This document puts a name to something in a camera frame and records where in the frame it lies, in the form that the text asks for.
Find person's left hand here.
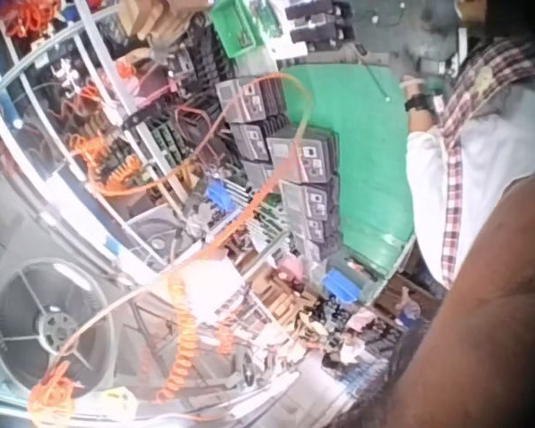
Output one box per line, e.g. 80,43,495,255
399,75,432,101

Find black wrist band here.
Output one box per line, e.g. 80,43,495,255
403,95,432,113

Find green table mat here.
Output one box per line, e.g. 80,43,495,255
279,63,416,278

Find stack of black electronic modules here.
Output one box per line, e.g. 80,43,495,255
284,0,357,46

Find stack of grey inverter units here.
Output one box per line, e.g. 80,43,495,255
215,78,342,265

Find green plastic crate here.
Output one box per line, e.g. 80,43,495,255
210,0,278,60

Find large blue plastic bin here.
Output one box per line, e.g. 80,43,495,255
321,268,361,305

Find small blue plastic bin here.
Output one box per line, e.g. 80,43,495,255
203,179,234,211

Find heap of electronic parts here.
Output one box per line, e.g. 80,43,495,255
244,262,429,393

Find cardboard boxes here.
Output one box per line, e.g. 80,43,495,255
117,0,209,47

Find metal shelf rack with parts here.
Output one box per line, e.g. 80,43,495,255
0,0,234,287

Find grey blower fan wheel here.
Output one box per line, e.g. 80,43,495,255
0,257,118,399

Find thin black cable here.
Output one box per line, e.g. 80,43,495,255
358,56,391,103

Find orange coiled air hose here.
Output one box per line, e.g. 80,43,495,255
26,73,316,424

